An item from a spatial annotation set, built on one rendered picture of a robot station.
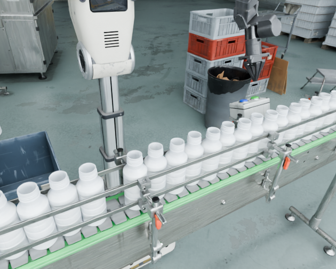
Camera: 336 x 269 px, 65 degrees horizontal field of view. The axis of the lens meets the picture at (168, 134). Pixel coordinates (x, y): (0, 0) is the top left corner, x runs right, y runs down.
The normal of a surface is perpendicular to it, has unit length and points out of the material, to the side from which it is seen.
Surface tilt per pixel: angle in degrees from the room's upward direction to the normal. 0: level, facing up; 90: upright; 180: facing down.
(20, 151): 90
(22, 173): 90
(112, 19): 90
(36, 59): 87
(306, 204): 0
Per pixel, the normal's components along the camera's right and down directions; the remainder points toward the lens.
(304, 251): 0.04, -0.84
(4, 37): 0.22, 0.54
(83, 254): 0.51, 0.49
